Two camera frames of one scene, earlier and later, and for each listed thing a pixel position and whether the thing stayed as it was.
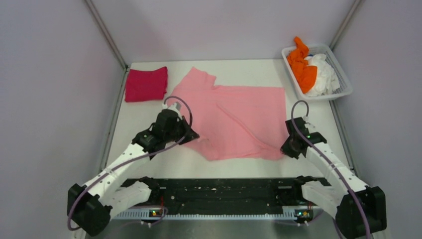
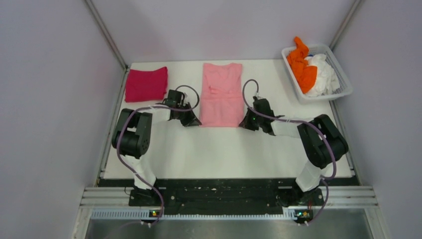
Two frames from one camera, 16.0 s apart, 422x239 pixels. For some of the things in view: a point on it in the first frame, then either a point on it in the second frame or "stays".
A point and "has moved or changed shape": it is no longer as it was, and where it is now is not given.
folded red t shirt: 146,85 stays
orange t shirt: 305,74 stays
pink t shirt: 233,123 has moved or changed shape
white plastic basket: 345,85 stays
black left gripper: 191,136 -> 191,120
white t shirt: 326,82 stays
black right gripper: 285,149 -> 246,123
